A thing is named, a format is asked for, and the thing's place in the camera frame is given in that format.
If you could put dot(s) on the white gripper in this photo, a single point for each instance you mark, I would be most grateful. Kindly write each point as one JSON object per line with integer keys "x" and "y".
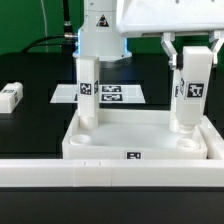
{"x": 137, "y": 17}

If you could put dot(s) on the white desk top tray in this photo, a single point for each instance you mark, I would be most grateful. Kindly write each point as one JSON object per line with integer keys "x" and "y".
{"x": 130, "y": 134}

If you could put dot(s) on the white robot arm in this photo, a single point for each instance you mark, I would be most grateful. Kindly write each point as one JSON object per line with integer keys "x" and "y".
{"x": 108, "y": 24}

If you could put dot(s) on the white L-shaped obstacle fence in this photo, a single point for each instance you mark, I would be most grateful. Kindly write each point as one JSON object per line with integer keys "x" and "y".
{"x": 62, "y": 172}

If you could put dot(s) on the white base marker plate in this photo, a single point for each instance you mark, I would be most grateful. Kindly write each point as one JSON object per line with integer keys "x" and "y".
{"x": 108, "y": 93}

